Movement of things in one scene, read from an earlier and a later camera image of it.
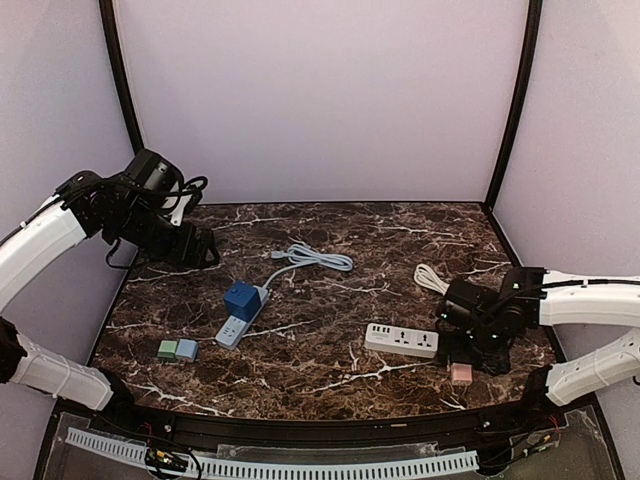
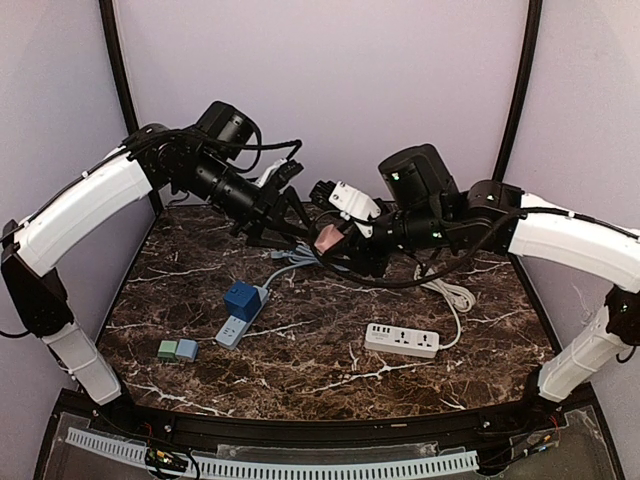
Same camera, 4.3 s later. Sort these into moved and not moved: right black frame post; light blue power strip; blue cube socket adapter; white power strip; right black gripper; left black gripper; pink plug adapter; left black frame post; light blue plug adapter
Moved: pink plug adapter; left black gripper; right black gripper
Not moved: light blue power strip; left black frame post; light blue plug adapter; white power strip; right black frame post; blue cube socket adapter
